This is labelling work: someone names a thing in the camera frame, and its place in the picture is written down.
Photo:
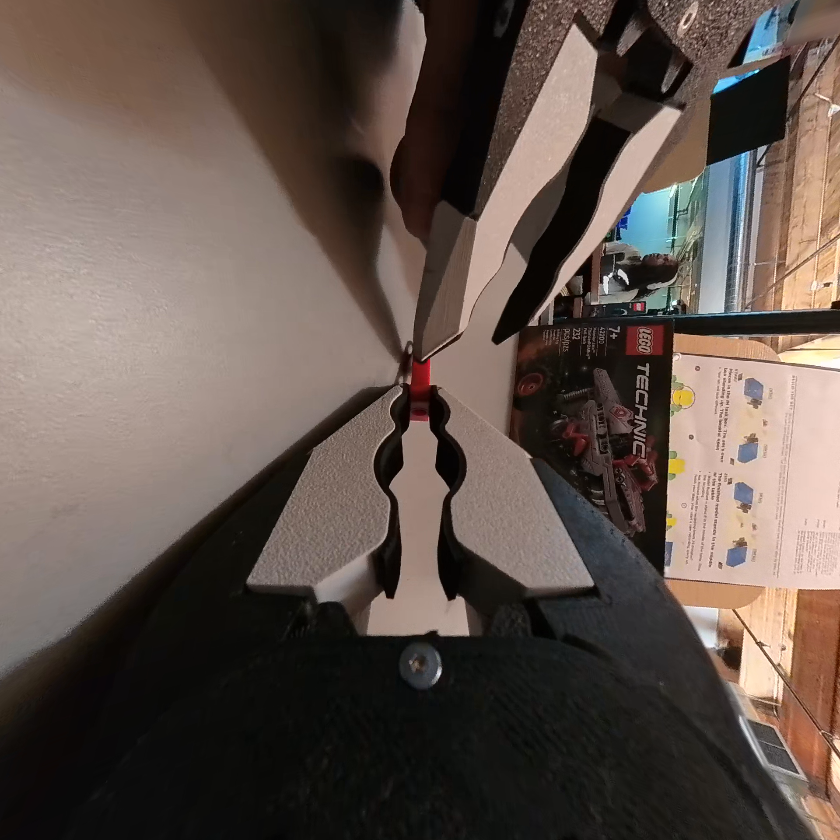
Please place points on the red angled lego beam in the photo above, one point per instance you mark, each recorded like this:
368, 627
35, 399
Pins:
421, 387

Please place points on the instruction poster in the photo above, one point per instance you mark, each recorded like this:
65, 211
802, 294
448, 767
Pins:
754, 472

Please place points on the silver air duct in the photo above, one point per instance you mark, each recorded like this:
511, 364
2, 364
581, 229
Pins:
745, 229

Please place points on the cardboard easel board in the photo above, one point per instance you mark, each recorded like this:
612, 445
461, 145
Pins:
682, 157
722, 344

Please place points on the white air vent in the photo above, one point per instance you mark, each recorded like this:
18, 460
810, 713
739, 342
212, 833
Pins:
774, 754

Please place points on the person's left hand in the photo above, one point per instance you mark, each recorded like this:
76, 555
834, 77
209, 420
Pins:
420, 184

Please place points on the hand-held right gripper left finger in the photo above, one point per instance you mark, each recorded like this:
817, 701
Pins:
321, 518

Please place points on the black stand pole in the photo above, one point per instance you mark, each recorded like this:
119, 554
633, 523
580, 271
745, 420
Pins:
754, 321

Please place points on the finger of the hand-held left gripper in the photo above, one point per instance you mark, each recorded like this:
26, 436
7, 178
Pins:
525, 144
630, 170

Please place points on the black lego set box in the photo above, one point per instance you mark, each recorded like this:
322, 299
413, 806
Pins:
590, 426

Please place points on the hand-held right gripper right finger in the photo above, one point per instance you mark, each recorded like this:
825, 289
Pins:
518, 518

